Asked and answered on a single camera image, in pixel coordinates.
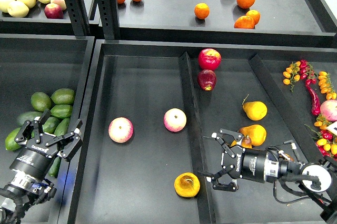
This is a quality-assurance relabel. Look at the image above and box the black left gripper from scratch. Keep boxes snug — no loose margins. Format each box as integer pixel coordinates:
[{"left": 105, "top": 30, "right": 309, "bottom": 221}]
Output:
[{"left": 9, "top": 109, "right": 83, "bottom": 179}]

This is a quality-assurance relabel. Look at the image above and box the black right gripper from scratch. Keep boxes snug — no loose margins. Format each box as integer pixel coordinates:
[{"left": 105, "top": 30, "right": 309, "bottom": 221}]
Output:
[{"left": 198, "top": 128, "right": 280, "bottom": 192}]

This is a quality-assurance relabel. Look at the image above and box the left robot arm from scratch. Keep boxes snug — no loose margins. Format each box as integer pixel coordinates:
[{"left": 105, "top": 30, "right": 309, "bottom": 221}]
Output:
[{"left": 1, "top": 109, "right": 83, "bottom": 223}]

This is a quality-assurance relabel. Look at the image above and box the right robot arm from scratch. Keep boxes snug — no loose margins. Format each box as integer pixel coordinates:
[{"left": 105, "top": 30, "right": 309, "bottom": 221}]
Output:
[{"left": 200, "top": 129, "right": 336, "bottom": 223}]

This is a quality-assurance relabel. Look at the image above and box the green avocado by tray edge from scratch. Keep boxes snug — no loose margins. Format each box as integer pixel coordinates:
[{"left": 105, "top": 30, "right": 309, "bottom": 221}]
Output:
[{"left": 54, "top": 118, "right": 71, "bottom": 136}]

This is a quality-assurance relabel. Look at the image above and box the yellow pear under gripper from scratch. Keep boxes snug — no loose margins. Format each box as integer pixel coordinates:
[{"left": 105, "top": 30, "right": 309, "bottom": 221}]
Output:
[{"left": 231, "top": 136, "right": 252, "bottom": 148}]

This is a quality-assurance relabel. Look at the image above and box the dark green avocado left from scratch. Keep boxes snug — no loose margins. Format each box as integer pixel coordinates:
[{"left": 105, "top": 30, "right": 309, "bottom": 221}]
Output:
[{"left": 16, "top": 111, "right": 42, "bottom": 127}]

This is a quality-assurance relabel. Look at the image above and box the yellow pear with stem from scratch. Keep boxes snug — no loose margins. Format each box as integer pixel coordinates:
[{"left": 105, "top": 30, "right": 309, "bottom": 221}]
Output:
[{"left": 242, "top": 94, "right": 267, "bottom": 121}]

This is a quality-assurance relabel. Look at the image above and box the yellow pear lying brown tip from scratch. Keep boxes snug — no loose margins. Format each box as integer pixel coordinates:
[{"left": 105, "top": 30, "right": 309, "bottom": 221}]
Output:
[{"left": 277, "top": 150, "right": 294, "bottom": 161}]

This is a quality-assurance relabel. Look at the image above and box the pink apple left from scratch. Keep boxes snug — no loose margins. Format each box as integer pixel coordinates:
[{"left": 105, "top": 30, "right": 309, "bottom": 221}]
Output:
[{"left": 108, "top": 117, "right": 134, "bottom": 143}]

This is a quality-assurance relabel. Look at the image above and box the pink apple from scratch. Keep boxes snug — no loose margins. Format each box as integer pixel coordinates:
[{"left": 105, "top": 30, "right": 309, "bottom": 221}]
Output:
[
  {"left": 108, "top": 117, "right": 134, "bottom": 143},
  {"left": 163, "top": 108, "right": 187, "bottom": 133}
]

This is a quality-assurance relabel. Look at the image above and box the black right tray divider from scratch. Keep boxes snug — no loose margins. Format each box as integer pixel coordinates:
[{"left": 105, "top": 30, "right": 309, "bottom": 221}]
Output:
[{"left": 249, "top": 54, "right": 323, "bottom": 162}]

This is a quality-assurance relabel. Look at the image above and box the pink apple centre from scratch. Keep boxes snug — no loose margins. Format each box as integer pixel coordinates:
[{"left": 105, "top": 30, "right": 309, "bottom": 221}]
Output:
[{"left": 163, "top": 108, "right": 187, "bottom": 133}]

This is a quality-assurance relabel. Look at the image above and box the dark red apple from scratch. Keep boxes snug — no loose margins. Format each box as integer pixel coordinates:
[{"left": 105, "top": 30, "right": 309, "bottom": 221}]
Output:
[{"left": 197, "top": 69, "right": 217, "bottom": 91}]

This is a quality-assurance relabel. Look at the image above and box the mixed cherry tomato bunch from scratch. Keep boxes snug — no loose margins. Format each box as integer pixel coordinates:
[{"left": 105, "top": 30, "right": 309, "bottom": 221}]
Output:
[{"left": 305, "top": 114, "right": 336, "bottom": 160}]

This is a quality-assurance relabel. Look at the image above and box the red chili pepper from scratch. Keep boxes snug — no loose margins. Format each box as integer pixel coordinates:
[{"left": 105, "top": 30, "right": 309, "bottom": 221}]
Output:
[{"left": 305, "top": 79, "right": 321, "bottom": 116}]

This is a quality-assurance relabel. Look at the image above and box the black middle tray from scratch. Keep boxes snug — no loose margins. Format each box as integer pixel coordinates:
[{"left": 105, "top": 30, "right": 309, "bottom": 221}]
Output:
[{"left": 74, "top": 40, "right": 336, "bottom": 223}]

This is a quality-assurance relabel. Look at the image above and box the white label card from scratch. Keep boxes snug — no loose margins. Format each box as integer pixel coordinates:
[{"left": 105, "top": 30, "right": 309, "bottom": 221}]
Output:
[{"left": 326, "top": 121, "right": 337, "bottom": 135}]

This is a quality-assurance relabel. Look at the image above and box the orange cherry tomato vine left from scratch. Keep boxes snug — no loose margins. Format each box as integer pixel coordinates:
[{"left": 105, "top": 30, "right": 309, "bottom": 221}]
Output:
[{"left": 283, "top": 61, "right": 301, "bottom": 92}]

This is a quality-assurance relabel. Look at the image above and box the orange cherry tomato vine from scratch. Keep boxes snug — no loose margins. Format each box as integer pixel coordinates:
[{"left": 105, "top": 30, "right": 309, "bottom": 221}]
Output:
[
  {"left": 318, "top": 71, "right": 336, "bottom": 100},
  {"left": 283, "top": 61, "right": 301, "bottom": 92}
]

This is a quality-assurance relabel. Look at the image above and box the bright red apple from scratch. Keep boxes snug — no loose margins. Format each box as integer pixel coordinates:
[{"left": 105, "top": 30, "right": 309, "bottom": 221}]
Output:
[{"left": 198, "top": 48, "right": 222, "bottom": 71}]

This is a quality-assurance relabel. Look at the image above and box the pink apple right edge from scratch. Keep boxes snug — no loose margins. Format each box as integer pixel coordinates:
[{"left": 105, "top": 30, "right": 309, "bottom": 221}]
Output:
[{"left": 320, "top": 99, "right": 336, "bottom": 122}]

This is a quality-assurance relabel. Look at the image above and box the black upper left tray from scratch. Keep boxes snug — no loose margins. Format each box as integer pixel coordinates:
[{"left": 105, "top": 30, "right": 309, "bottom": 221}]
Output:
[{"left": 1, "top": 0, "right": 100, "bottom": 36}]

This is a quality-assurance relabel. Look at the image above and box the red cherry tomato vine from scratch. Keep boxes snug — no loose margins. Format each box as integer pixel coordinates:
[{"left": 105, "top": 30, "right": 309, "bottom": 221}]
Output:
[{"left": 299, "top": 60, "right": 316, "bottom": 85}]

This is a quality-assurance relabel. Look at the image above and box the orange cherry tomato vine right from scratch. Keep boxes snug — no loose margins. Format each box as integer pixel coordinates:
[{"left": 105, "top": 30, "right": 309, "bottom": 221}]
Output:
[{"left": 318, "top": 71, "right": 336, "bottom": 100}]

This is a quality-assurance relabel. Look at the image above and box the red apple on shelf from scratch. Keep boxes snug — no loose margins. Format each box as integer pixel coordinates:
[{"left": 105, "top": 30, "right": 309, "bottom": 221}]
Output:
[{"left": 44, "top": 3, "right": 64, "bottom": 19}]

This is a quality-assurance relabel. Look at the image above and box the pale yellow apple front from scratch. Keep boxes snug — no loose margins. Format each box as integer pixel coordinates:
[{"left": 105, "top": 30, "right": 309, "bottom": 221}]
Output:
[{"left": 7, "top": 1, "right": 29, "bottom": 18}]

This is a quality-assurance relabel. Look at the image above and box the orange front right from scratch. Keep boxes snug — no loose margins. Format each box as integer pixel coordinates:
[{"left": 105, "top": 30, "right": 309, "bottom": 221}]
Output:
[{"left": 234, "top": 15, "right": 255, "bottom": 29}]

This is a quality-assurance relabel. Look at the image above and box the pale yellow apple left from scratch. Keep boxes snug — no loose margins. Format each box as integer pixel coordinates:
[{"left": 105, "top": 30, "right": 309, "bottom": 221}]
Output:
[{"left": 0, "top": 0, "right": 15, "bottom": 13}]

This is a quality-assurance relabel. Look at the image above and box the orange right small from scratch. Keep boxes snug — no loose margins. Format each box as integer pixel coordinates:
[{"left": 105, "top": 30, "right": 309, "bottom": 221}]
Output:
[{"left": 245, "top": 9, "right": 261, "bottom": 25}]

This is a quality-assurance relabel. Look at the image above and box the black perforated post left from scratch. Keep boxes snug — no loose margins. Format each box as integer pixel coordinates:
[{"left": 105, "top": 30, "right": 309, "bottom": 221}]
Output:
[{"left": 65, "top": 0, "right": 91, "bottom": 36}]

